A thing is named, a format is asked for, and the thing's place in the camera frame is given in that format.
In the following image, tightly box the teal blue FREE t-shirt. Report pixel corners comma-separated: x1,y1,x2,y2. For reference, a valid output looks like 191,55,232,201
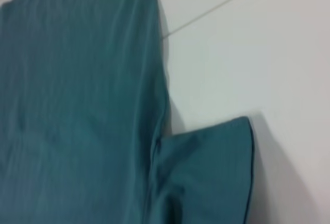
0,0,256,224

